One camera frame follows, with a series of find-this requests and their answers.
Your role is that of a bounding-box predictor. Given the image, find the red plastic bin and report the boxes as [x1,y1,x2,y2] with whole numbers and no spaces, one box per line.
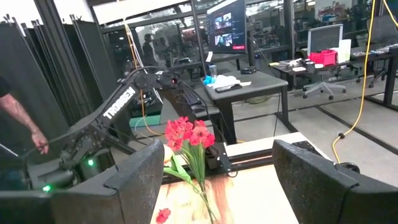
[308,49,339,67]

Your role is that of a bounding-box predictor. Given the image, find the long dark desk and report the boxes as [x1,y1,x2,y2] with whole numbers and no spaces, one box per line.
[269,46,398,108]

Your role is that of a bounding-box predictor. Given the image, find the white crumpled cloth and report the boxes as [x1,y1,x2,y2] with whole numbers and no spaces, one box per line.
[213,74,242,90]

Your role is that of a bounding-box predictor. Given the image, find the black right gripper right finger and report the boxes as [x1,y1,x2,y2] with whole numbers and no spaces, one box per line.
[272,139,398,224]

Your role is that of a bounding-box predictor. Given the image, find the clear glass vase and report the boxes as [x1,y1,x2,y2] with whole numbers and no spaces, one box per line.
[186,179,222,224]

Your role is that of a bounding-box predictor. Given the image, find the dark grey office chair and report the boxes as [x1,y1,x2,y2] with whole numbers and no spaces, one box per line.
[357,15,398,90]

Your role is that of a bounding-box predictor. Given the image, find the black keyboard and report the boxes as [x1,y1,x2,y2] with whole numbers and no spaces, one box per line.
[182,88,203,107]

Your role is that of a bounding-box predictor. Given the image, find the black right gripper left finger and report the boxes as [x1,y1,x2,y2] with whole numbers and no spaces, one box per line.
[0,138,166,224]

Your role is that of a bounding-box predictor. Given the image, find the yellow power cable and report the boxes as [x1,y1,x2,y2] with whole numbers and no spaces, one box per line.
[331,0,398,164]

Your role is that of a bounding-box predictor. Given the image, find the light grey office chair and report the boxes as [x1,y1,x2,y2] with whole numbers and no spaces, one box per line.
[302,24,348,101]

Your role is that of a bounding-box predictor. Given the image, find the small black box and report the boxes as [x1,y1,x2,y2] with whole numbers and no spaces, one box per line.
[239,65,257,75]

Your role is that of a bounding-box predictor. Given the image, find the red-orange artificial flower bunch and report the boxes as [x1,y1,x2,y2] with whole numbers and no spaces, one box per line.
[155,207,172,224]

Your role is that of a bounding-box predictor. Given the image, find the person's hand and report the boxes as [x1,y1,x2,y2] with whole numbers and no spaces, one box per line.
[30,129,50,156]

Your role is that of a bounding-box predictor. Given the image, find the black phone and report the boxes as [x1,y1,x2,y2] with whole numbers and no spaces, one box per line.
[214,83,243,94]

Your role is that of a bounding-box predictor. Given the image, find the white container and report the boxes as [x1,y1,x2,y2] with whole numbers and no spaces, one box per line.
[330,39,353,64]

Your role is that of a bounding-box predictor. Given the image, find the person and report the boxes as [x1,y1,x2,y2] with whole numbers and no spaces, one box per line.
[141,32,159,68]

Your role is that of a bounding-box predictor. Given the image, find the grey desk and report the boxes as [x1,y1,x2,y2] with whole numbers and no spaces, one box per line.
[203,70,290,146]

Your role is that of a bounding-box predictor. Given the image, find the black folding partition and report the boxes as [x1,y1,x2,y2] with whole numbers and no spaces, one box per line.
[0,14,121,162]

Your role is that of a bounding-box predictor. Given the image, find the large monitor with lit screen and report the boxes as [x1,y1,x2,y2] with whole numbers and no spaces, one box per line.
[206,0,249,54]

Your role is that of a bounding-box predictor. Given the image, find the red artificial flower bunch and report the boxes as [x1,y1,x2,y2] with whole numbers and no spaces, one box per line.
[164,116,218,224]

